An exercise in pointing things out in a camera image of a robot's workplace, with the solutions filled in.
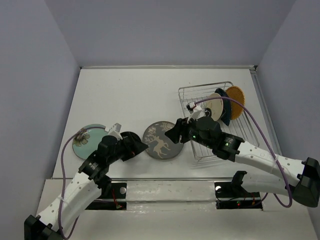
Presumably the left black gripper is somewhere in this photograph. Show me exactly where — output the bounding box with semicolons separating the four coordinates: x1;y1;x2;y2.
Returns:
107;131;148;164

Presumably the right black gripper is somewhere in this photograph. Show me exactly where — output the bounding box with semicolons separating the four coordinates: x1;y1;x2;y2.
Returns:
164;113;214;150

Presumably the grey reindeer snowflake plate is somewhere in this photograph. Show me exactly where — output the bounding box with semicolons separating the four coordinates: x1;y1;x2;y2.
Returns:
142;121;184;160

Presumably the cream floral ceramic plate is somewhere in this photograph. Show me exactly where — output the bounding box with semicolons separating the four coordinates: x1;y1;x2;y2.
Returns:
205;98;224;121

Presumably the dark blue leaf-shaped plate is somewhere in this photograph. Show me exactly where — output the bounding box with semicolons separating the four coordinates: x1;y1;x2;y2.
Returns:
215;88;232;126

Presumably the round woven wicker plate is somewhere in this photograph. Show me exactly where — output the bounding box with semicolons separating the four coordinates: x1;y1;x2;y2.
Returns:
226;86;245;120

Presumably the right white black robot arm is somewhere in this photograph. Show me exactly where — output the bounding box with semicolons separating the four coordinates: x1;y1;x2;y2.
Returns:
165;116;320;208

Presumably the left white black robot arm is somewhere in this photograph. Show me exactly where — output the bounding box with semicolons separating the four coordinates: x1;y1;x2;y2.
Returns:
24;131;148;240

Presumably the black round plate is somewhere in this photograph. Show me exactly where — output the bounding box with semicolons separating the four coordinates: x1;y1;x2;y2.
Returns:
120;131;141;143

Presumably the light green floral plate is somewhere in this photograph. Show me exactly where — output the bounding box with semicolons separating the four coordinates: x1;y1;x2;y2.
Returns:
72;124;109;160

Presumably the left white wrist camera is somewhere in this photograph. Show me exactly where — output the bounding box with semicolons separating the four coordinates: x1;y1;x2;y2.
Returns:
104;123;123;140

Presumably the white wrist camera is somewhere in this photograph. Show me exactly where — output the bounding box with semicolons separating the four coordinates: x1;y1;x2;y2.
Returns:
104;123;123;140
186;102;212;123

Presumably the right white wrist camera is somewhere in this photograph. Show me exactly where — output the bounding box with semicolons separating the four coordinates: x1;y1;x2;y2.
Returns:
186;102;212;123

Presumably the metal wire dish rack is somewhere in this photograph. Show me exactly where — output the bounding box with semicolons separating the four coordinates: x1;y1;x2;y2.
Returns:
178;81;260;147

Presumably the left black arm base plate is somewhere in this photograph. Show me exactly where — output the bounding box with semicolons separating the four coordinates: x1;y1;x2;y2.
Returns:
86;181;127;211

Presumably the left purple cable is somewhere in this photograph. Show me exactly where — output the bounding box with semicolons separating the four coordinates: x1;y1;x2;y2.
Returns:
58;126;108;240

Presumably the purple cable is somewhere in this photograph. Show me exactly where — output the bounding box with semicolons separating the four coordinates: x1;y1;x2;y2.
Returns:
58;126;108;240
196;96;294;209

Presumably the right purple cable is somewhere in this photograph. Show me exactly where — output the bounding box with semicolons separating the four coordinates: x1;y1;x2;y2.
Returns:
196;96;294;209

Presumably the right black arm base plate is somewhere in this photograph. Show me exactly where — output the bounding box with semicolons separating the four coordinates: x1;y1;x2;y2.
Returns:
214;182;263;210

